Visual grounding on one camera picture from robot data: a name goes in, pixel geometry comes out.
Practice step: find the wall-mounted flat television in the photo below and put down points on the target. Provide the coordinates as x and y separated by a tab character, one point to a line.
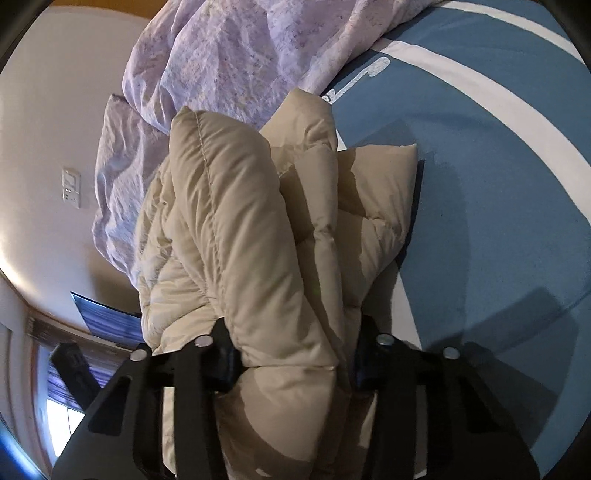
108	318

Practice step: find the lavender pillow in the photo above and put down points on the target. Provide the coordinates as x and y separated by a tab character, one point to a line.
124	184

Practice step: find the lavender floral duvet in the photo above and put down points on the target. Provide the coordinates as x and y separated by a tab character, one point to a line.
258	50

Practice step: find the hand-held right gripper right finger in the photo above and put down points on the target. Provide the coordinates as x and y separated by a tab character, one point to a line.
362	367

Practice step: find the blue bed sheet white stripes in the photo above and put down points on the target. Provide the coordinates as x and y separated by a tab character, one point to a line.
489	184

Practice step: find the wooden curtain pelmet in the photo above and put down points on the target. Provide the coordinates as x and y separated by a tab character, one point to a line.
55	330

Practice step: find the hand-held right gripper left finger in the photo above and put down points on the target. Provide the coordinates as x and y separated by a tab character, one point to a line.
226	360

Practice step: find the beige puffer jacket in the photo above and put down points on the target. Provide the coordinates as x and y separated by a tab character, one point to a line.
240	240

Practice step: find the white wall switch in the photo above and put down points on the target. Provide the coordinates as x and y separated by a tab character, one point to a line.
71	187

